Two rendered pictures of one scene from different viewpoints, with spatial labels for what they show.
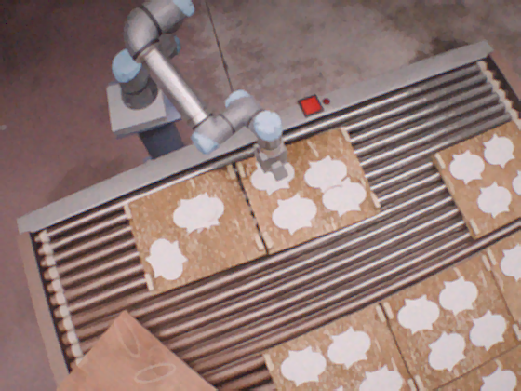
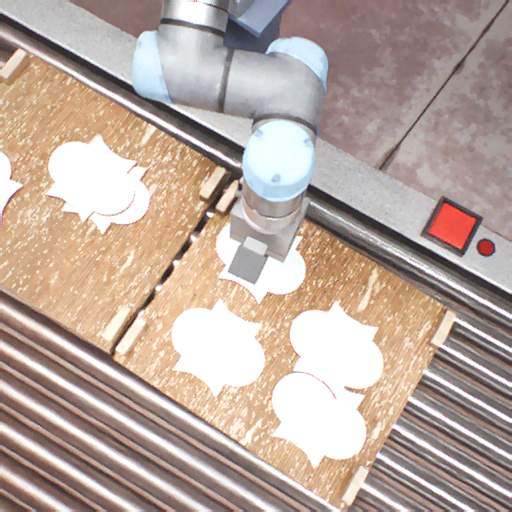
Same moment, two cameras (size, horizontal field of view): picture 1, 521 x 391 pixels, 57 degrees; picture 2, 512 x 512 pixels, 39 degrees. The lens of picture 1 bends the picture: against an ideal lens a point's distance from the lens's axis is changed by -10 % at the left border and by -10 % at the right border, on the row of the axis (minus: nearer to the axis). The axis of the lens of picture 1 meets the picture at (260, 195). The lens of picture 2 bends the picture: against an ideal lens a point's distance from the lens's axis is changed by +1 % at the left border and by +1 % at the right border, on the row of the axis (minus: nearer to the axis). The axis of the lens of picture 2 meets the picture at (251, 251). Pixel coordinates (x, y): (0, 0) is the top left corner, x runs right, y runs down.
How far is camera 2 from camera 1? 0.80 m
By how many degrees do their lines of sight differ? 12
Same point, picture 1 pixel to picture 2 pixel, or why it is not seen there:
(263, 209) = (187, 287)
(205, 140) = (149, 61)
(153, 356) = not seen: outside the picture
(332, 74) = not seen: outside the picture
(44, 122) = not seen: outside the picture
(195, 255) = (19, 234)
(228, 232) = (102, 258)
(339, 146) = (411, 334)
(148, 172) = (116, 51)
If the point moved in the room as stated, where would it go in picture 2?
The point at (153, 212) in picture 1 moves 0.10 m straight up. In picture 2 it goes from (47, 110) to (32, 79)
